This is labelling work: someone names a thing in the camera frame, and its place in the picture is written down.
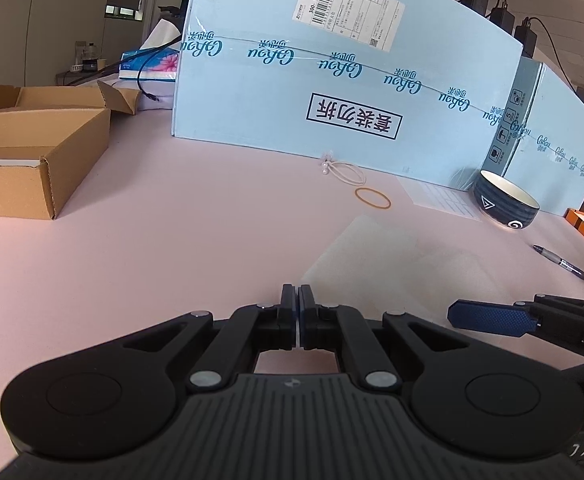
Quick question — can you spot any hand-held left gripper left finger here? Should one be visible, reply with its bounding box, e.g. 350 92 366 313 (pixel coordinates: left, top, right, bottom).
116 284 299 394

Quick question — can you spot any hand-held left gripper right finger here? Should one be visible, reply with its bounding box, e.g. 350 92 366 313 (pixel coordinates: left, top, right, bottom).
299 284 469 394

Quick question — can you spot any black pen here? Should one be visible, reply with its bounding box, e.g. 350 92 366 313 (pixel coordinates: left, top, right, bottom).
532 244 584 283

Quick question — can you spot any dark blue ceramic bowl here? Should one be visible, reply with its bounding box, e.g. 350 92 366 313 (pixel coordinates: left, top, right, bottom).
473 170 542 231

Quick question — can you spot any orange rubber band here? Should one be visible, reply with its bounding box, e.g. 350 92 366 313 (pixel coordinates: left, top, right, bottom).
354 187 392 210

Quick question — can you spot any white paper sheet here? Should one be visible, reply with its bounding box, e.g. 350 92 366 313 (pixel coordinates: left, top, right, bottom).
410 180 484 222

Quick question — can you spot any small light blue carton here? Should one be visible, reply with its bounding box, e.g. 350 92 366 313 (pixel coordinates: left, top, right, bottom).
482 57 584 212

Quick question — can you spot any large light blue carton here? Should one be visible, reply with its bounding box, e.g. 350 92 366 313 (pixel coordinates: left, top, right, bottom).
172 0 526 192

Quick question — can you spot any open brown cardboard box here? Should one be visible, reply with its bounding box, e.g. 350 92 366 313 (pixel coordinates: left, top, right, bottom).
0 84 140 221

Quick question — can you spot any floral tissue pack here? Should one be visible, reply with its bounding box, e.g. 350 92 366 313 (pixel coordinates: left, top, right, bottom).
118 49 181 84

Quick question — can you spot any white beaded string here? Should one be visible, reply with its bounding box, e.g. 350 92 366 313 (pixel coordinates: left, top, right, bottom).
320 150 367 186

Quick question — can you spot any black cable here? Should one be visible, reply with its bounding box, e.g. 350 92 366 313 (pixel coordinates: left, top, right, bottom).
106 52 161 104

